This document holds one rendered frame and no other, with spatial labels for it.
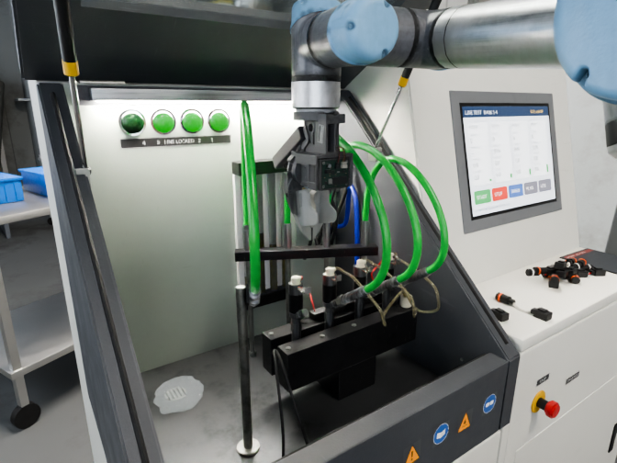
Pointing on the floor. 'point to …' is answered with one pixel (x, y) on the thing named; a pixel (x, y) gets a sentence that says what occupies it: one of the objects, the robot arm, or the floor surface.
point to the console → (510, 254)
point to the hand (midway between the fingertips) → (308, 231)
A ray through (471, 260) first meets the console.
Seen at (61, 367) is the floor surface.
